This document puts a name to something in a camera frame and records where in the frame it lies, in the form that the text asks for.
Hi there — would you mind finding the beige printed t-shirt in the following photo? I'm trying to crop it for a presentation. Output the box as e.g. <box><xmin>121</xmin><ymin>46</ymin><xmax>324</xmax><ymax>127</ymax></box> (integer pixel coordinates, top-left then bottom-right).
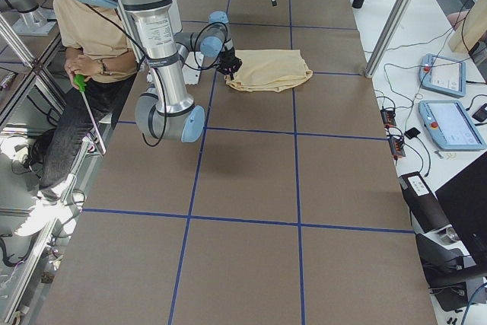
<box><xmin>224</xmin><ymin>49</ymin><xmax>313</xmax><ymax>93</ymax></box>

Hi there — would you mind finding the seated person beige shirt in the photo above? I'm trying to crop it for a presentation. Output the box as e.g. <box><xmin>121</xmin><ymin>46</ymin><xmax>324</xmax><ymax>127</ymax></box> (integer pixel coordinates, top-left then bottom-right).
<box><xmin>15</xmin><ymin>0</ymin><xmax>137</xmax><ymax>237</ymax></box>

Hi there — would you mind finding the aluminium frame post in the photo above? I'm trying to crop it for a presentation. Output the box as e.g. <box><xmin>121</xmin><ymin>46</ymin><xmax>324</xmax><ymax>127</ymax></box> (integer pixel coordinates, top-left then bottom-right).
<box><xmin>364</xmin><ymin>0</ymin><xmax>412</xmax><ymax>78</ymax></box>

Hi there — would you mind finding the upper blue teach pendant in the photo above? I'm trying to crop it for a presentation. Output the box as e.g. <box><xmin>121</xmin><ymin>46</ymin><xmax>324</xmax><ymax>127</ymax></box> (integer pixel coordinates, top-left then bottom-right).
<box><xmin>419</xmin><ymin>53</ymin><xmax>466</xmax><ymax>97</ymax></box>

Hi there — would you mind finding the brown cardboard roll box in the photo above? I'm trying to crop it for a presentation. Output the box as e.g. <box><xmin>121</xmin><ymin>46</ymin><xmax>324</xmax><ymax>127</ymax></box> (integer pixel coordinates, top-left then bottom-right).
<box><xmin>398</xmin><ymin>172</ymin><xmax>450</xmax><ymax>232</ymax></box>

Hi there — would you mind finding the lower blue teach pendant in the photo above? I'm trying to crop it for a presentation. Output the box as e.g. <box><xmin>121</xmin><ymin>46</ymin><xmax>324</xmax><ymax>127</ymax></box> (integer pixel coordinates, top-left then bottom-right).
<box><xmin>419</xmin><ymin>100</ymin><xmax>486</xmax><ymax>151</ymax></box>

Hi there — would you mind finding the black monitor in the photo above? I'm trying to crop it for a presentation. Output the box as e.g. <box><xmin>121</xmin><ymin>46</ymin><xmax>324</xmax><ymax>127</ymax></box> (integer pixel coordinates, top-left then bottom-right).
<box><xmin>435</xmin><ymin>154</ymin><xmax>486</xmax><ymax>263</ymax></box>

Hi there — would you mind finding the blue teach pendant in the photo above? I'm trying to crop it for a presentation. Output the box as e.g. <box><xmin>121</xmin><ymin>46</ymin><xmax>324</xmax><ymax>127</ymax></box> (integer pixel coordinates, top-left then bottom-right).
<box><xmin>419</xmin><ymin>100</ymin><xmax>486</xmax><ymax>151</ymax></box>
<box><xmin>419</xmin><ymin>53</ymin><xmax>466</xmax><ymax>97</ymax></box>

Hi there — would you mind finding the green handled tool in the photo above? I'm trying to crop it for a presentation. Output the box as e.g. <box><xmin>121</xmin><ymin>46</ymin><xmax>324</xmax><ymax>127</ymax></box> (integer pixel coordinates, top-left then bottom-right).
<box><xmin>73</xmin><ymin>74</ymin><xmax>106</xmax><ymax>155</ymax></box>

